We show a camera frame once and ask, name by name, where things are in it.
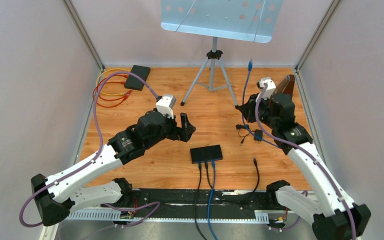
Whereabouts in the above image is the black spare switch box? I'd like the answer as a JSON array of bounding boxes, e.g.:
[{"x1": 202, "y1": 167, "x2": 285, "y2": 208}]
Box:
[{"x1": 124, "y1": 65, "x2": 151, "y2": 92}]

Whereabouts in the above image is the black network switch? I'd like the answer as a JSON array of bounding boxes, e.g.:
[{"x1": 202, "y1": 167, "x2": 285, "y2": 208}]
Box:
[{"x1": 190, "y1": 144, "x2": 223, "y2": 164}]

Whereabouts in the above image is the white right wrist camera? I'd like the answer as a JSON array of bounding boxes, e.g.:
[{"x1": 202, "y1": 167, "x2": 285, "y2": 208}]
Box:
[{"x1": 256, "y1": 76, "x2": 276, "y2": 100}]

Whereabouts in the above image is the yellow ethernet cable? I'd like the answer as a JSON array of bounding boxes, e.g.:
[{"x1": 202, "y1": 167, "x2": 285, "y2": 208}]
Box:
[{"x1": 95, "y1": 67, "x2": 132, "y2": 97}]

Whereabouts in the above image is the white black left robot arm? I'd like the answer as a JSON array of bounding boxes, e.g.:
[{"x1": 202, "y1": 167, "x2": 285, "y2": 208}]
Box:
[{"x1": 30, "y1": 109, "x2": 196, "y2": 227}]

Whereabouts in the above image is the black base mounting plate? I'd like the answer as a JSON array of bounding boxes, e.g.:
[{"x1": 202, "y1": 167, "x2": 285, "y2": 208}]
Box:
[{"x1": 111, "y1": 188, "x2": 286, "y2": 220}]

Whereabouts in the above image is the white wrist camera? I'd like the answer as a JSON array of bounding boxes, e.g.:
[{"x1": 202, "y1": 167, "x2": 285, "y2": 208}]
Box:
[
  {"x1": 256, "y1": 76, "x2": 276, "y2": 100},
  {"x1": 155, "y1": 94, "x2": 176, "y2": 119}
]

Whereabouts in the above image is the brown wooden metronome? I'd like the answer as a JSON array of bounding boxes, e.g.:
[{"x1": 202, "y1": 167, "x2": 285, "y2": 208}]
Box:
[{"x1": 273, "y1": 74, "x2": 296, "y2": 98}]

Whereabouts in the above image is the aluminium frame rail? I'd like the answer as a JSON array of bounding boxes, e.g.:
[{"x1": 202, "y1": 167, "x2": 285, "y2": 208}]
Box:
[{"x1": 39, "y1": 186, "x2": 362, "y2": 240}]

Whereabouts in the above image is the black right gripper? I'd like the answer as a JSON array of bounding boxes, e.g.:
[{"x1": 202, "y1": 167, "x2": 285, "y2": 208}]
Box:
[{"x1": 237, "y1": 93, "x2": 277, "y2": 130}]

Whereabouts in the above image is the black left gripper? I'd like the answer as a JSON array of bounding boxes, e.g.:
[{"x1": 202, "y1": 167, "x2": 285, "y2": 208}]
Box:
[{"x1": 144, "y1": 109, "x2": 196, "y2": 150}]

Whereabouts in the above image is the light blue music stand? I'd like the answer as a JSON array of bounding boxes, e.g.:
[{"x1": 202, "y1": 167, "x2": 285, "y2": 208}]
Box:
[{"x1": 160, "y1": 0, "x2": 283, "y2": 106}]

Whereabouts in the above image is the black ethernet cable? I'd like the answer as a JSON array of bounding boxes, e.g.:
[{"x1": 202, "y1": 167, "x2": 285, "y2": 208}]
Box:
[
  {"x1": 193, "y1": 162, "x2": 210, "y2": 240},
  {"x1": 205, "y1": 157, "x2": 261, "y2": 204}
]

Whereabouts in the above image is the black power adapter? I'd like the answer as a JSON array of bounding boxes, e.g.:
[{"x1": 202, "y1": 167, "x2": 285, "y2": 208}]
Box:
[{"x1": 235, "y1": 124, "x2": 263, "y2": 146}]

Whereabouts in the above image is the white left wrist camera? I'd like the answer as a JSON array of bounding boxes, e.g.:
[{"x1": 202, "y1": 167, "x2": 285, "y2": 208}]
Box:
[{"x1": 155, "y1": 94, "x2": 176, "y2": 119}]

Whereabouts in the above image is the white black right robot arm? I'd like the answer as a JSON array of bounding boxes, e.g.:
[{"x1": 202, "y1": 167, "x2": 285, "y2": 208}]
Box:
[{"x1": 238, "y1": 93, "x2": 371, "y2": 240}]

